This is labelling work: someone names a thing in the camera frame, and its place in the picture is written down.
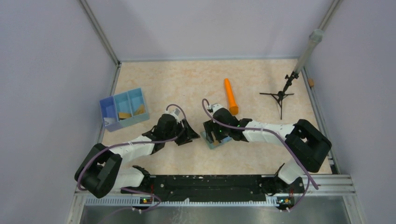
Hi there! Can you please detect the green card holder wallet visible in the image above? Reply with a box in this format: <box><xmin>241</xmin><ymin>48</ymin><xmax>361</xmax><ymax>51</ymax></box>
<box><xmin>200</xmin><ymin>131</ymin><xmax>233</xmax><ymax>150</ymax></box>

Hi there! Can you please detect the grey pole on tripod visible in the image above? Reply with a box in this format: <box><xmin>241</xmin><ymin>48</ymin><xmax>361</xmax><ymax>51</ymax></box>
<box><xmin>293</xmin><ymin>29</ymin><xmax>325</xmax><ymax>74</ymax></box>

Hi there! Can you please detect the purple cable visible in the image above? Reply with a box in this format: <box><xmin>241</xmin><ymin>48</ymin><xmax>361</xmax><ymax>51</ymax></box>
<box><xmin>201</xmin><ymin>98</ymin><xmax>319</xmax><ymax>211</ymax></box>
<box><xmin>77</xmin><ymin>104</ymin><xmax>188</xmax><ymax>214</ymax></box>

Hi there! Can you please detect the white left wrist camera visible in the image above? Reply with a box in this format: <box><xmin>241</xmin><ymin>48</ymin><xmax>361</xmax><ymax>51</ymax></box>
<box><xmin>169</xmin><ymin>108</ymin><xmax>181</xmax><ymax>120</ymax></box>

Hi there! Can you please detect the blue three-compartment organizer box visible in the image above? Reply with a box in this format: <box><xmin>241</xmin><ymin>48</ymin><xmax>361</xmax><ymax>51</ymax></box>
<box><xmin>99</xmin><ymin>88</ymin><xmax>150</xmax><ymax>132</ymax></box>

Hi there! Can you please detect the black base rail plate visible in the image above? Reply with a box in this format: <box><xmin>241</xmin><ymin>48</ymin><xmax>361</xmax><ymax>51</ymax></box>
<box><xmin>130</xmin><ymin>175</ymin><xmax>304</xmax><ymax>202</ymax></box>

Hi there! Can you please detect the orange cylinder tube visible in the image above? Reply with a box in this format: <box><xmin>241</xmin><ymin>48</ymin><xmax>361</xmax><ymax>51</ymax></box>
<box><xmin>224</xmin><ymin>78</ymin><xmax>239</xmax><ymax>116</ymax></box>

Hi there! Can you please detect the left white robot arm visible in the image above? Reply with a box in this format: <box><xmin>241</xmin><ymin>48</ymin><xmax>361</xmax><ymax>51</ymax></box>
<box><xmin>74</xmin><ymin>113</ymin><xmax>200</xmax><ymax>198</ymax></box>

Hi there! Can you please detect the black tripod stand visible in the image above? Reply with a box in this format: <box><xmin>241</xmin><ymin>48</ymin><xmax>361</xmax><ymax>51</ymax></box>
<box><xmin>260</xmin><ymin>71</ymin><xmax>299</xmax><ymax>119</ymax></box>

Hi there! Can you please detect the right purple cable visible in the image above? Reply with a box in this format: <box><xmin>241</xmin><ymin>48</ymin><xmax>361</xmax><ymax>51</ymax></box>
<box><xmin>201</xmin><ymin>98</ymin><xmax>319</xmax><ymax>211</ymax></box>

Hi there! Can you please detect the gold card in right compartment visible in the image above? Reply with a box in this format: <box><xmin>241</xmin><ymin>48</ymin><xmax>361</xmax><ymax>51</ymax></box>
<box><xmin>134</xmin><ymin>104</ymin><xmax>146</xmax><ymax>116</ymax></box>

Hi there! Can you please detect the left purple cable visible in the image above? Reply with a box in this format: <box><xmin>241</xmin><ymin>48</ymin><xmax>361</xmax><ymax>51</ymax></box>
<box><xmin>77</xmin><ymin>104</ymin><xmax>188</xmax><ymax>214</ymax></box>

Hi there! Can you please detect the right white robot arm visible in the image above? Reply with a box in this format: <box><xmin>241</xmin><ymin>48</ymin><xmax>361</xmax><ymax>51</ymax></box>
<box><xmin>204</xmin><ymin>104</ymin><xmax>332</xmax><ymax>192</ymax></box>

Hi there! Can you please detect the gold card in box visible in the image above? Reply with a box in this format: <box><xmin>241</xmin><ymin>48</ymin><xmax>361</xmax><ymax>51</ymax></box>
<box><xmin>118</xmin><ymin>112</ymin><xmax>133</xmax><ymax>120</ymax></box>

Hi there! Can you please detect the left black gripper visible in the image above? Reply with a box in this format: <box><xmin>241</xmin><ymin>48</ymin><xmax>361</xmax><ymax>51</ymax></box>
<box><xmin>164</xmin><ymin>118</ymin><xmax>200</xmax><ymax>146</ymax></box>

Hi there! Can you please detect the white perforated cable tray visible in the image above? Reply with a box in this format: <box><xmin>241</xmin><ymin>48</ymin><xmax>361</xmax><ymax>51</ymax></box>
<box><xmin>85</xmin><ymin>196</ymin><xmax>291</xmax><ymax>207</ymax></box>

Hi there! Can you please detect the small orange block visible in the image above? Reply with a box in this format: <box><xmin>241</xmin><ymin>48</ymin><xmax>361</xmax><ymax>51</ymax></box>
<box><xmin>307</xmin><ymin>78</ymin><xmax>314</xmax><ymax>88</ymax></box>

